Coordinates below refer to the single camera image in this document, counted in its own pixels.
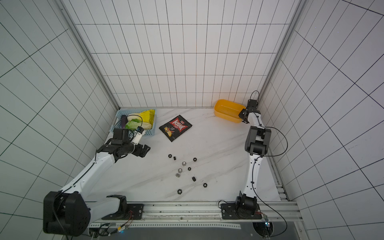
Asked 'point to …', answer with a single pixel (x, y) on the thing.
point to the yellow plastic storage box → (228, 111)
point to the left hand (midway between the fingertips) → (141, 147)
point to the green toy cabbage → (131, 124)
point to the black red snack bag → (175, 127)
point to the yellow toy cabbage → (148, 117)
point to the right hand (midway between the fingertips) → (238, 112)
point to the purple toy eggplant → (123, 121)
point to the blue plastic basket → (117, 123)
